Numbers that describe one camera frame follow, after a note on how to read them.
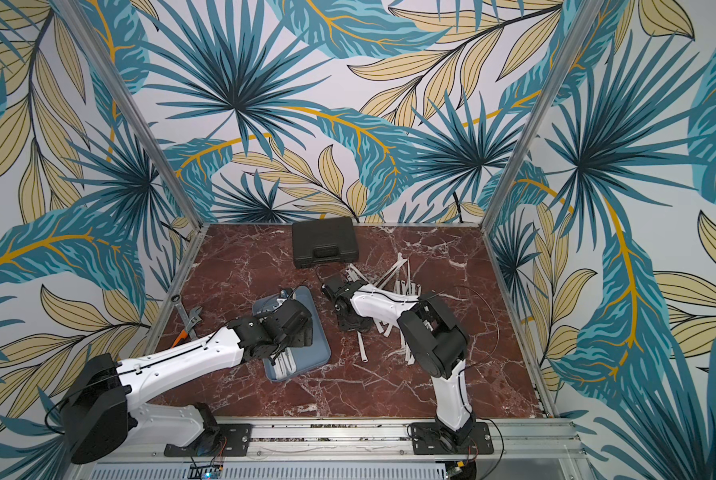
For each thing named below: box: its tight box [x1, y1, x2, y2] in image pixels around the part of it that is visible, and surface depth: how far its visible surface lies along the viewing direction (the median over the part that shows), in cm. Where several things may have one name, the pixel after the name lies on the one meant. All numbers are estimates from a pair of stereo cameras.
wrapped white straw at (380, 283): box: [374, 259, 408, 289], surface depth 108 cm
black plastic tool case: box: [292, 217, 359, 269], surface depth 110 cm
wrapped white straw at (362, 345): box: [357, 331, 368, 363], surface depth 91 cm
